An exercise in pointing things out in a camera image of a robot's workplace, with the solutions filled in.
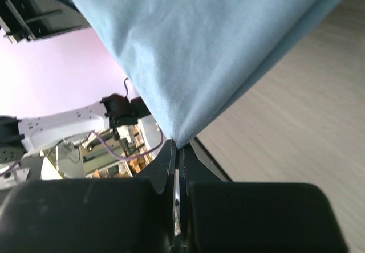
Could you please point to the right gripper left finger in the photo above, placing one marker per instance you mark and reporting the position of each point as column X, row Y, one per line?
column 93, row 215

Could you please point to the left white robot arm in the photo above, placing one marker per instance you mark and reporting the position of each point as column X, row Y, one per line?
column 27, row 136

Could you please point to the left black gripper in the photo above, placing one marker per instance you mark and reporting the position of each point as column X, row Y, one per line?
column 33, row 20

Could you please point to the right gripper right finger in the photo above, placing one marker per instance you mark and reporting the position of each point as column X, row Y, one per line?
column 224, row 216

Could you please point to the blue-grey t shirt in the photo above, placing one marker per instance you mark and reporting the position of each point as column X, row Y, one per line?
column 191, row 59

